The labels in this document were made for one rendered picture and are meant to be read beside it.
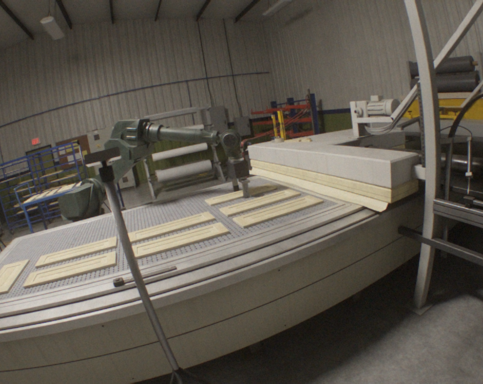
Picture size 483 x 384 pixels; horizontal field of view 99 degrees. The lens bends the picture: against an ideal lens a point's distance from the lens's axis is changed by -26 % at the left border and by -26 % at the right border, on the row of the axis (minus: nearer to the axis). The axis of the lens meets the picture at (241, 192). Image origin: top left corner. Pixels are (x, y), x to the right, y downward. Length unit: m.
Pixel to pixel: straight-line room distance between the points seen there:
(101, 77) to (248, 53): 5.48
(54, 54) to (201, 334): 9.98
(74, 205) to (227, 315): 2.21
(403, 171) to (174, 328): 1.68
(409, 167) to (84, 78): 9.54
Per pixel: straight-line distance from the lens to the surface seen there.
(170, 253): 1.67
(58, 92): 10.21
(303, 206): 1.99
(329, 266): 1.79
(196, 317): 1.52
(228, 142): 2.36
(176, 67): 10.11
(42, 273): 2.02
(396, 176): 1.88
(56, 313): 1.55
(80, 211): 3.23
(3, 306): 1.84
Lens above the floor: 1.56
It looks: 15 degrees down
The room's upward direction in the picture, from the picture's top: 9 degrees counter-clockwise
